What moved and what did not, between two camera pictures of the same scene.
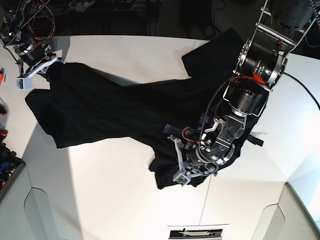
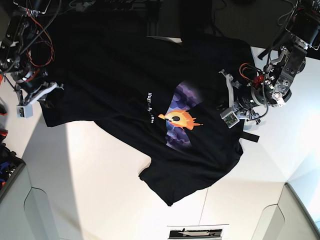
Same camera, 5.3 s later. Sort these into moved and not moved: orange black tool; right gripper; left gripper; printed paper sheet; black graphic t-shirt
Moved: left gripper; right gripper; black graphic t-shirt
Not moved: printed paper sheet; orange black tool
